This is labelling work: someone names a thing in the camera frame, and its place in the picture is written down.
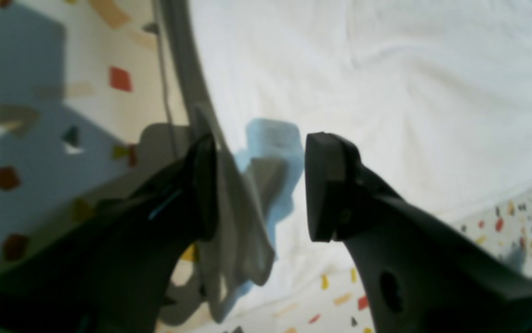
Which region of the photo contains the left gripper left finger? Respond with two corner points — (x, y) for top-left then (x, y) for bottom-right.
(0, 134), (219, 333)

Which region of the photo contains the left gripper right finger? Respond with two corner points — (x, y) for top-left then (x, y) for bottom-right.
(305, 132), (532, 333)

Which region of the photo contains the white printed T-shirt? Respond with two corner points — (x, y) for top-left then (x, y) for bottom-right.
(157, 0), (532, 322)

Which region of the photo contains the terrazzo patterned tablecloth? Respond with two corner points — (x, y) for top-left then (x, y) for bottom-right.
(0, 0), (532, 333)

